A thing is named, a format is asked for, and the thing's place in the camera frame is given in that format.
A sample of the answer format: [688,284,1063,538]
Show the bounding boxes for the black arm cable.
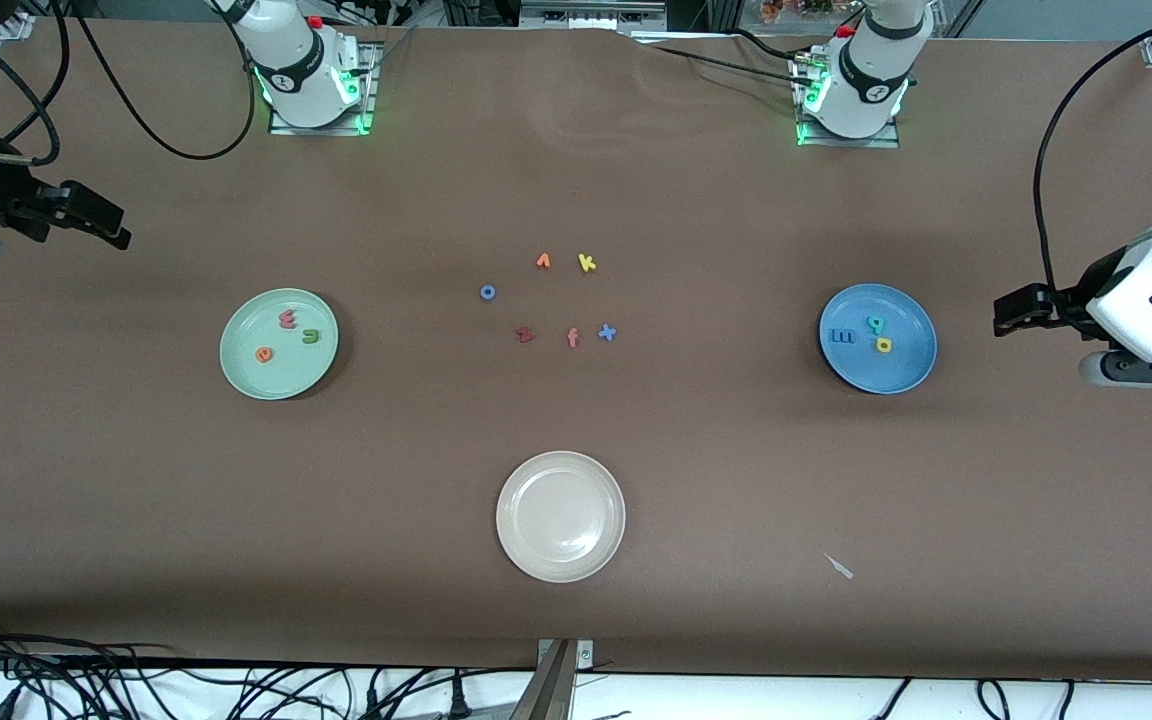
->
[0,0,259,166]
[1033,38,1152,296]

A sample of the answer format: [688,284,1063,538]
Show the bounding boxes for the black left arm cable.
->
[1033,38,1152,296]

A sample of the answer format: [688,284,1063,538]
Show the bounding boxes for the metal table clamp bracket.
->
[536,638,595,669]

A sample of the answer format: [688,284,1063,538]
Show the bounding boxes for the black cable on table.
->
[626,28,817,86]

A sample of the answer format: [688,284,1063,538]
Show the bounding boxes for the black cable bundle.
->
[0,615,537,720]

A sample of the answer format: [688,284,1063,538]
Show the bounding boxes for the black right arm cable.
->
[0,0,259,166]

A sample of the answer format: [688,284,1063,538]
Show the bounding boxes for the grey equipment box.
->
[519,0,667,31]

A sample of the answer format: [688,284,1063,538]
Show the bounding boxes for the blue plate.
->
[819,283,938,395]

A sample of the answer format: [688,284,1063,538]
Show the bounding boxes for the green plate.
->
[219,288,340,401]

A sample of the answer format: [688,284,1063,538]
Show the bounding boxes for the grey aluminium bar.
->
[508,640,577,720]

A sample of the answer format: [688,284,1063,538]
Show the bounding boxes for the colourful objects in box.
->
[758,0,837,23]

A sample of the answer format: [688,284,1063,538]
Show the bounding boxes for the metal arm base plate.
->
[269,40,382,136]
[796,55,902,149]

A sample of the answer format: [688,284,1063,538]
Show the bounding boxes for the beige plate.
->
[496,451,627,584]

